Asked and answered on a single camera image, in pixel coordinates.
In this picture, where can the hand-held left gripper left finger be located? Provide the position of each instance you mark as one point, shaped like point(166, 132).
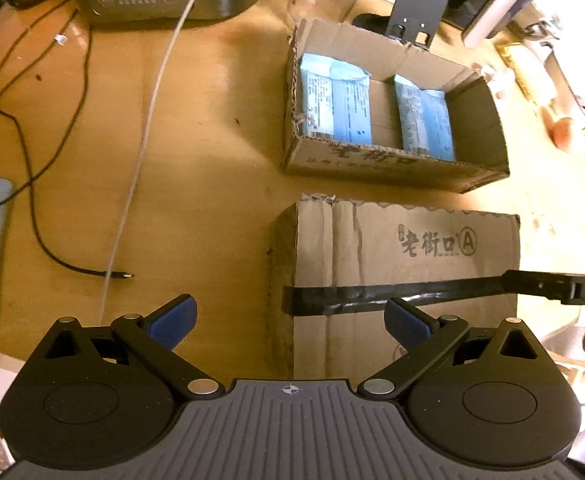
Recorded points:
point(177, 317)

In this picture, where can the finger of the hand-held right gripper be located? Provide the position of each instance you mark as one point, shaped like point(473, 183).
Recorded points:
point(537, 285)

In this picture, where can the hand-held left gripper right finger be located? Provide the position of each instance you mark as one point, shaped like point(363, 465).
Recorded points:
point(407, 322)

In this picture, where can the blue tissue packet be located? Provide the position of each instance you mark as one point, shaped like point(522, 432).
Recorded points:
point(422, 120)
point(337, 105)

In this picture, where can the wooden desktop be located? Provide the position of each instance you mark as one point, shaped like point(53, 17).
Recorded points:
point(212, 170)

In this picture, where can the cardboard box with black tape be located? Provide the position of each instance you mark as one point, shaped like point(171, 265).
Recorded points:
point(372, 240)

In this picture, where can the red apple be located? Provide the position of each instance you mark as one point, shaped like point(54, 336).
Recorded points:
point(564, 130)

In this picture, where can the yellow wet wipes pack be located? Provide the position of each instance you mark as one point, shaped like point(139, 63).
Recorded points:
point(527, 67)

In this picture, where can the black air fryer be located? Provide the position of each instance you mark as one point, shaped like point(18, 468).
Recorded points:
point(482, 5)

